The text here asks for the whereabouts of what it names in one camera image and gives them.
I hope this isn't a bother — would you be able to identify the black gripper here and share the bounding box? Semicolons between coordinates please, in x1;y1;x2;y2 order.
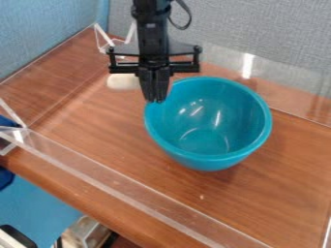
105;21;201;103

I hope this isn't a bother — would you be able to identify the white brown toy mushroom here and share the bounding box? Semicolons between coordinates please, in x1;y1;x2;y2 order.
105;74;139;90

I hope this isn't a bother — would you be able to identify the blue plastic bowl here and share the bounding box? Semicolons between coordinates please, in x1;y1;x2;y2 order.
143;77;272;171

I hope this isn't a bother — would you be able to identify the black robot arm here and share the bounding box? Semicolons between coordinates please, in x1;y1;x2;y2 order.
105;0;201;103

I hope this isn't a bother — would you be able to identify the clear acrylic front barrier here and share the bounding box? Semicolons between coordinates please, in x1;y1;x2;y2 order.
0;128;272;248

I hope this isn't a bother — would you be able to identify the blue cloth object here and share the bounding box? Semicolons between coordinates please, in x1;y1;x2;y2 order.
0;114;18;191

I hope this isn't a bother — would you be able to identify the black white device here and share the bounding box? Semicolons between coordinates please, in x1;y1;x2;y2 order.
0;225;37;248

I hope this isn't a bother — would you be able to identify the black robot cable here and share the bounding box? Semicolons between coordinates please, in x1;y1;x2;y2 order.
166;0;193;31

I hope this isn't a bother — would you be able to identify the clear acrylic left bracket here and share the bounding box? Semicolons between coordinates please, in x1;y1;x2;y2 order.
0;98;26;156

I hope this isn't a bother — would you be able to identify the metal table leg frame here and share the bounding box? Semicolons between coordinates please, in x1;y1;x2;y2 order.
51;216;110;248

